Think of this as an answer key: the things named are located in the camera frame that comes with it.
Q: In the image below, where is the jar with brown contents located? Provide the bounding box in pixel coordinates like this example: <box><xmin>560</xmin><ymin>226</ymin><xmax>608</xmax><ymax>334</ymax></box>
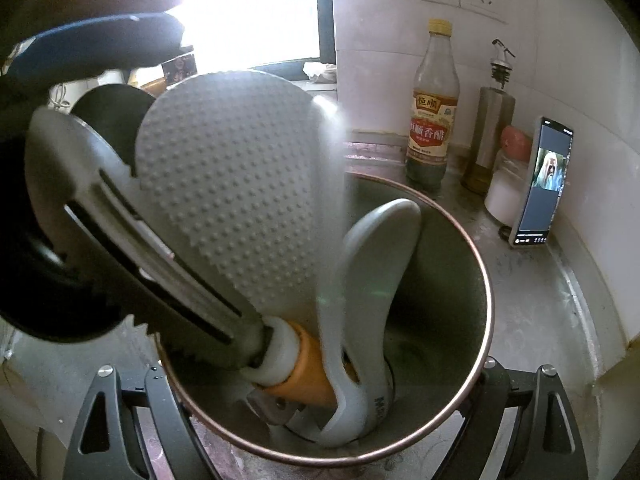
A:
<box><xmin>132</xmin><ymin>72</ymin><xmax>168</xmax><ymax>96</ymax></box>

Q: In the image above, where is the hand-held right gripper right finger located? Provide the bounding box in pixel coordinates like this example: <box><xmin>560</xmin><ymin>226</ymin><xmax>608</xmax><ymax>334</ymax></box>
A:
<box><xmin>435</xmin><ymin>355</ymin><xmax>590</xmax><ymax>480</ymax></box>

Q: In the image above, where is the steel oil dispenser bottle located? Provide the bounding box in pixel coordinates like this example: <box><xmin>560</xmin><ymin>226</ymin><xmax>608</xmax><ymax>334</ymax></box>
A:
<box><xmin>461</xmin><ymin>39</ymin><xmax>517</xmax><ymax>196</ymax></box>

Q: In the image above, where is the white jar with red lid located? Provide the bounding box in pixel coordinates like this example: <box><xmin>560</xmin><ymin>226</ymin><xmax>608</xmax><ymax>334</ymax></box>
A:
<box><xmin>484</xmin><ymin>125</ymin><xmax>533</xmax><ymax>223</ymax></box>

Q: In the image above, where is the smartphone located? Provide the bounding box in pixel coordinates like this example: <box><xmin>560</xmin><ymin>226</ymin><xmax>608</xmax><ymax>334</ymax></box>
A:
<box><xmin>509</xmin><ymin>116</ymin><xmax>575</xmax><ymax>250</ymax></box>

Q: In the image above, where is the orange handled steel peeler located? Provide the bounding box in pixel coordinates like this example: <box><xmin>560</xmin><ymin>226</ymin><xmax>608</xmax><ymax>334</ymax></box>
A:
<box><xmin>25</xmin><ymin>109</ymin><xmax>351</xmax><ymax>411</ymax></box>

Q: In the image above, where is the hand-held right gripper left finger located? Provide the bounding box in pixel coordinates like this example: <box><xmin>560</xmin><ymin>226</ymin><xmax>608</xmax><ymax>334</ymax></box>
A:
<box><xmin>62</xmin><ymin>364</ymin><xmax>208</xmax><ymax>480</ymax></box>

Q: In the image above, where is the crumpled white tissue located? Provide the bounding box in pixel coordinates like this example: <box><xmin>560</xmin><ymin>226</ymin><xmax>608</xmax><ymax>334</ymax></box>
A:
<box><xmin>302</xmin><ymin>60</ymin><xmax>338</xmax><ymax>83</ymax></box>

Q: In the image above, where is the grey dotted rice paddle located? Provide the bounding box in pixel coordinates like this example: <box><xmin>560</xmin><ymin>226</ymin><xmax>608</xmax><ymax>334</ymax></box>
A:
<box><xmin>134</xmin><ymin>70</ymin><xmax>346</xmax><ymax>426</ymax></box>

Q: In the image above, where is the red metal utensil holder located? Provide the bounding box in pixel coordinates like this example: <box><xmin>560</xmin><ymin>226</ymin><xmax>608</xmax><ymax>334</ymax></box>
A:
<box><xmin>156</xmin><ymin>172</ymin><xmax>495</xmax><ymax>467</ymax></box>

